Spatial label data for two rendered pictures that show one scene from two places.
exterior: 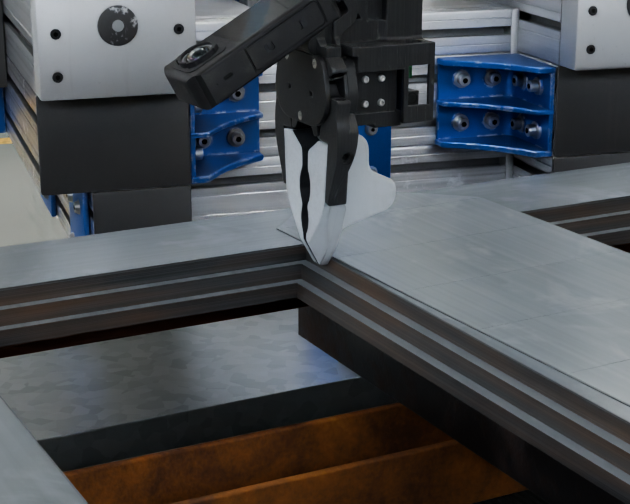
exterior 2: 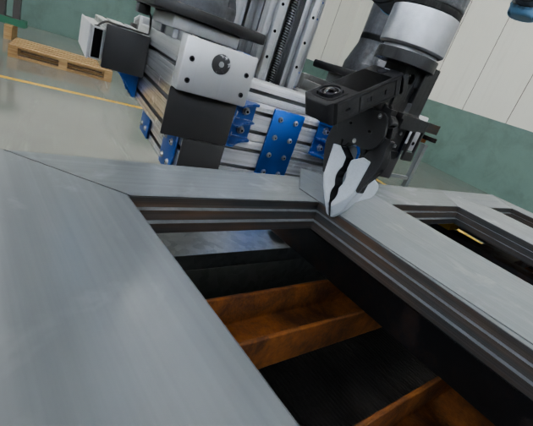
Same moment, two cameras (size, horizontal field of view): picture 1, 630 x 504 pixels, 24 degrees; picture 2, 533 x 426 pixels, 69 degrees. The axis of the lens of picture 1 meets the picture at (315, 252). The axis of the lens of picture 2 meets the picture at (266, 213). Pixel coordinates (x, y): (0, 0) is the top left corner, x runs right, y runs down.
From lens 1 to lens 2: 0.56 m
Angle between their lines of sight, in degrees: 16
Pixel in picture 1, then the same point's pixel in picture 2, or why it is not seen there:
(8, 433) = (250, 382)
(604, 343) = (520, 315)
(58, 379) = not seen: hidden behind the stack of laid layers
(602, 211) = (412, 210)
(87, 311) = (218, 219)
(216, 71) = (344, 104)
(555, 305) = (467, 276)
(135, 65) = (222, 85)
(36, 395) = not seen: hidden behind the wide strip
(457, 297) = (420, 259)
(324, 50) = (390, 111)
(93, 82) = (202, 88)
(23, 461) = not seen: outside the picture
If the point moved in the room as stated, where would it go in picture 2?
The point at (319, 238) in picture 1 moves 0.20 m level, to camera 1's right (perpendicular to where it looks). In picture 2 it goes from (340, 205) to (466, 238)
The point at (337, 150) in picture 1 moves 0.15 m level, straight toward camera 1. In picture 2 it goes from (379, 166) to (456, 225)
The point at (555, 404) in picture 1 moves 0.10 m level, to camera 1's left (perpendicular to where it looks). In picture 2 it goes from (532, 365) to (440, 351)
